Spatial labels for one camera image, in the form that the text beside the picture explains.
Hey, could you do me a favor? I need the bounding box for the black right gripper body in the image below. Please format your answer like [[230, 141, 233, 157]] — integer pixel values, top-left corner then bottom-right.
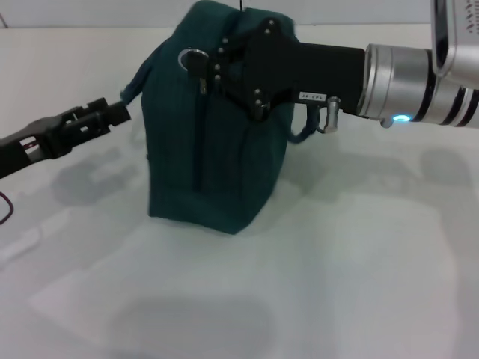
[[241, 18, 367, 123]]

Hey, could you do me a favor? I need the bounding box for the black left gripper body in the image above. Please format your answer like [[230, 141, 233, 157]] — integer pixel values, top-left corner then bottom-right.
[[0, 111, 78, 180]]

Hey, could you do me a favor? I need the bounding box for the dark teal lunch bag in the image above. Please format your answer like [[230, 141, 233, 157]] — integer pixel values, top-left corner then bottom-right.
[[120, 0, 323, 236]]

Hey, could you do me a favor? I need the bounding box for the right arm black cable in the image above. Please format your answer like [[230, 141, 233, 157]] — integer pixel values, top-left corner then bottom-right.
[[316, 95, 342, 135]]

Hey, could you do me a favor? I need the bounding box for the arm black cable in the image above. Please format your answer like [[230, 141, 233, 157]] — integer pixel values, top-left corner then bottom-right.
[[316, 95, 342, 135], [0, 191, 15, 225]]

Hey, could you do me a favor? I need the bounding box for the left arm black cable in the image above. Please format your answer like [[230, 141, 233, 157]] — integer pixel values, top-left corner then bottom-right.
[[0, 191, 15, 225]]

